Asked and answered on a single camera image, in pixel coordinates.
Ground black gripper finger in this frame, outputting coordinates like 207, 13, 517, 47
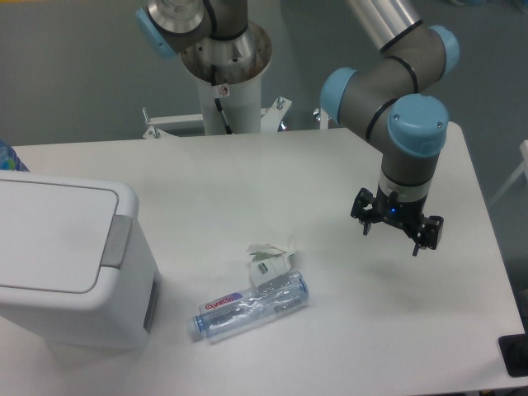
411, 215, 444, 257
351, 188, 378, 236

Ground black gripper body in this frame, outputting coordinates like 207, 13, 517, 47
373, 186, 427, 239

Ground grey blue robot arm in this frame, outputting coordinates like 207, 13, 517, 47
135, 1, 460, 250

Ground white trash can body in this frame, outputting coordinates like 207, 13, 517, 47
1, 171, 162, 349

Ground white trash can lid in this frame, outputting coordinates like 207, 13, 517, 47
1, 179, 139, 294

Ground crumpled white paper wrapper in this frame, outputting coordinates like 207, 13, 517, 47
246, 241, 296, 288

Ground black object at table edge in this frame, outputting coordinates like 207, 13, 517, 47
498, 334, 527, 378

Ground clear plastic water bottle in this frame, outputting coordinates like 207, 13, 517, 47
189, 271, 309, 342

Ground white frame at right edge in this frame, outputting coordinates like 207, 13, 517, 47
489, 140, 527, 207

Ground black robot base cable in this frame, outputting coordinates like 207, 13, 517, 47
210, 64, 234, 135

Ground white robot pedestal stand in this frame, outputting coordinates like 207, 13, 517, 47
143, 22, 292, 139

